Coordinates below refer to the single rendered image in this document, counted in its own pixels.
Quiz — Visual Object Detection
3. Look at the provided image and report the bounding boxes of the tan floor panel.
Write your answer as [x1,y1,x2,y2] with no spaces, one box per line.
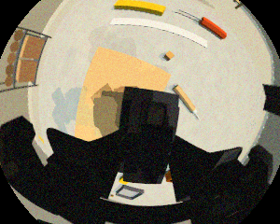
[74,48,170,142]

